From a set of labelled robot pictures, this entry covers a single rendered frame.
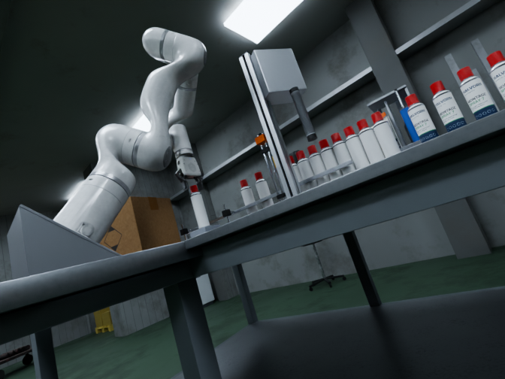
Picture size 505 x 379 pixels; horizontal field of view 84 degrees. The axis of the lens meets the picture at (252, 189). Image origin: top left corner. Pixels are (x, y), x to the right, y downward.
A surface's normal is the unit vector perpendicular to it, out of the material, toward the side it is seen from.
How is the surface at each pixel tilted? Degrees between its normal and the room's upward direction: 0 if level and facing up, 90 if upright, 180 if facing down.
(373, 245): 90
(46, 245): 90
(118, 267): 90
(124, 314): 90
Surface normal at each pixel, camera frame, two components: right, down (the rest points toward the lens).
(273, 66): 0.30, -0.29
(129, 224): -0.41, -0.06
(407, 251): -0.65, 0.05
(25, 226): 0.67, -0.36
